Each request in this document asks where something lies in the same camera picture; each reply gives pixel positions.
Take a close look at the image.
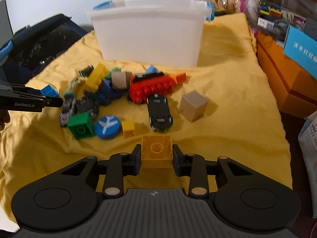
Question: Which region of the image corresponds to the small cardboard cube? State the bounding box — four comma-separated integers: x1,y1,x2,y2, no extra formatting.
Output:
111,71,132,90

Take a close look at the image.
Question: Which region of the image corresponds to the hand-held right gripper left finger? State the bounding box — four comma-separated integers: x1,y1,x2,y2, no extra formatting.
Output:
61,144,142,199

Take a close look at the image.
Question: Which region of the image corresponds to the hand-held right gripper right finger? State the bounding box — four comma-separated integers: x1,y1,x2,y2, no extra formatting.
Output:
173,144,250,199

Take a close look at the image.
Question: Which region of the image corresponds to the dark blue mesh bag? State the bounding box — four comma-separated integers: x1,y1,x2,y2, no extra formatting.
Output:
0,13,89,83

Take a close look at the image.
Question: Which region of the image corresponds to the light blue cardboard box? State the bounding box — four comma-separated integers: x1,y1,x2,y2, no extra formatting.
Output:
283,25,317,71

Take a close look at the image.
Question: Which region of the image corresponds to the black toy wheel piece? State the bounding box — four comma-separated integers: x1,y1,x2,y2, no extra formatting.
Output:
146,94,173,132

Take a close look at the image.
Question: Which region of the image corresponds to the dark grey toy car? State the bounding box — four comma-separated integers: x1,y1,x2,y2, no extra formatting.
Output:
74,97,100,118

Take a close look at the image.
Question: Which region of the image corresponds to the person's left hand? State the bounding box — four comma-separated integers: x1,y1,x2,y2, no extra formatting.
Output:
0,110,11,131

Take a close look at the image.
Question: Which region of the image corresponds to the large red building block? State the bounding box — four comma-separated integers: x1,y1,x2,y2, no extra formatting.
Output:
127,71,175,104

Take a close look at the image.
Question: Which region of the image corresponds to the long yellow building block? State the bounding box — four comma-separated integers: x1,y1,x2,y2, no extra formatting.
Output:
84,63,107,90

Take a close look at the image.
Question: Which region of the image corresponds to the small yellow building block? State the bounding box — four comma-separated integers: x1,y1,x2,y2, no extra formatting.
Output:
121,120,136,139

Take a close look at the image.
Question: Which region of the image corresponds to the large cardboard cube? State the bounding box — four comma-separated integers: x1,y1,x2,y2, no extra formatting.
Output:
179,91,209,122

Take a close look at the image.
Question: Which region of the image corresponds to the white plastic storage box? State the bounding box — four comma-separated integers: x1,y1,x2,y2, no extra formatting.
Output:
84,0,215,68

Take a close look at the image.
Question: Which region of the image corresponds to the blue disc with white airplane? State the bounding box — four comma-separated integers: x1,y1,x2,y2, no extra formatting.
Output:
94,115,121,141

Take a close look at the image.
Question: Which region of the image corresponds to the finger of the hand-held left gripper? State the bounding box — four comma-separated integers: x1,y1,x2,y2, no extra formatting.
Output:
25,86,64,108

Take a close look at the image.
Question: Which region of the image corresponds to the dark blue round block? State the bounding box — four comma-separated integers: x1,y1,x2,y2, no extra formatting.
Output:
95,80,125,106

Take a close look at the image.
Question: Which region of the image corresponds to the orange building block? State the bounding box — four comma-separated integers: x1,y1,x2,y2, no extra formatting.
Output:
174,72,187,85

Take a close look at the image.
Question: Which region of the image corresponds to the striped grey toy car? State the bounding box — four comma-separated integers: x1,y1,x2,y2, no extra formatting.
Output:
59,96,78,127

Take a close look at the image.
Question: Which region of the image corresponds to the clear plastic box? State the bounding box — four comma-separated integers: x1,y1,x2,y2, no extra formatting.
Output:
248,0,317,41

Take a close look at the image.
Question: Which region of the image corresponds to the orange cardboard box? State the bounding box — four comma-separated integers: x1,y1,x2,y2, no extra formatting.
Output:
256,31,317,119

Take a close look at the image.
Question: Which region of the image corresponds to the green square building block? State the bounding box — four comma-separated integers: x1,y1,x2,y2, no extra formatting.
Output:
67,112,96,140

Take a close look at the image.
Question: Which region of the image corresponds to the green and white toy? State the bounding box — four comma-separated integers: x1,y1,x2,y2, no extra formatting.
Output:
65,77,87,97

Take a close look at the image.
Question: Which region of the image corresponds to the yellow cloth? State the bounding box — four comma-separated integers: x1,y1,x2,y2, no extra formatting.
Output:
0,12,293,226

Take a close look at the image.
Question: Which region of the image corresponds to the small green building block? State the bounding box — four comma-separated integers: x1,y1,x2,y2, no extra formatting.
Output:
104,67,122,80

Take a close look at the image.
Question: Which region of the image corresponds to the small blue building block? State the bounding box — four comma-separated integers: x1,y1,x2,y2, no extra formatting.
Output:
40,84,60,99

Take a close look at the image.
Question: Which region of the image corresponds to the small green and black toy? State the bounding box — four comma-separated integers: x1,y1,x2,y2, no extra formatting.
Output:
79,65,95,77

